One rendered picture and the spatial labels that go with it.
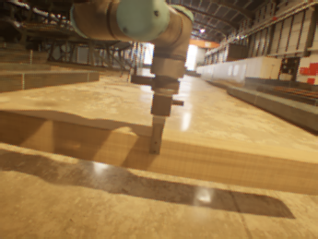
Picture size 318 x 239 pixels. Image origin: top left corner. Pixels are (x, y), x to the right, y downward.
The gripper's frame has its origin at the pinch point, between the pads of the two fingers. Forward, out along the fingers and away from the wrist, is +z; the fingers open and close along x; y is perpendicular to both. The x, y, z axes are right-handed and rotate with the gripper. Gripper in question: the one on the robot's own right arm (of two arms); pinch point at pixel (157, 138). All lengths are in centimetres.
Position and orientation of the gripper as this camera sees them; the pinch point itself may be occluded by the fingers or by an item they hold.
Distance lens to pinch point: 58.4
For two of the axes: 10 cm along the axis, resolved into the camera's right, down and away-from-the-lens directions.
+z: -1.4, 9.6, 2.3
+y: 9.9, 1.6, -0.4
